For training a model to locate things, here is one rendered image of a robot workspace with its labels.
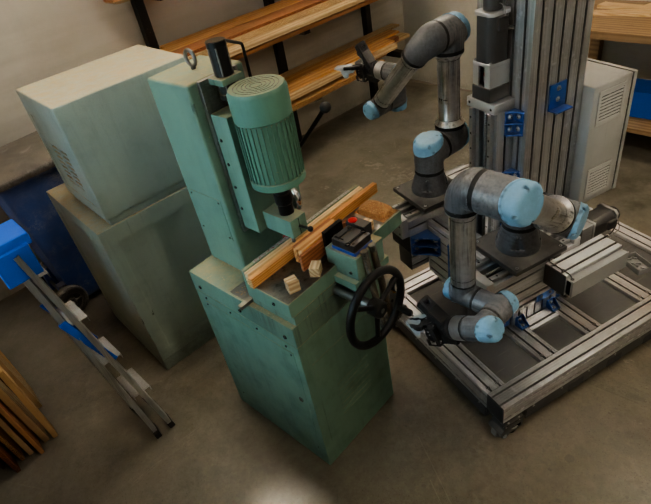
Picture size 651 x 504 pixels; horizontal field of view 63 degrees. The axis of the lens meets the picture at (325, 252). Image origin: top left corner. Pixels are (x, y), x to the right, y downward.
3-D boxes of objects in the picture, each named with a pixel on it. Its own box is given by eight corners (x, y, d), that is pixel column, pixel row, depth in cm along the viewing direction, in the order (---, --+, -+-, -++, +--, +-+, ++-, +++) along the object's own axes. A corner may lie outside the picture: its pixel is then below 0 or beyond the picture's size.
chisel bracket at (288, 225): (295, 243, 176) (290, 222, 171) (267, 231, 185) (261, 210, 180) (310, 231, 180) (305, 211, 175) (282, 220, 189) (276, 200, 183)
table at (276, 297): (312, 332, 163) (309, 318, 159) (248, 296, 181) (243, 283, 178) (423, 230, 195) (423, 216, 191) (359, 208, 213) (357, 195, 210)
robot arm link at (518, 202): (551, 194, 173) (477, 163, 133) (598, 207, 164) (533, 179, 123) (538, 228, 176) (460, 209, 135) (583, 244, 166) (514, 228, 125)
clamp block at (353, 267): (358, 282, 173) (355, 260, 168) (327, 268, 181) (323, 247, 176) (385, 257, 181) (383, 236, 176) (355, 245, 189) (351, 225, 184)
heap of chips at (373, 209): (383, 222, 192) (382, 214, 190) (353, 212, 201) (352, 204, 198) (398, 210, 197) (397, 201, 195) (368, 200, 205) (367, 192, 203)
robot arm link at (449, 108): (426, 156, 221) (419, 19, 188) (449, 141, 228) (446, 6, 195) (450, 163, 213) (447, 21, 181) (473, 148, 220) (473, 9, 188)
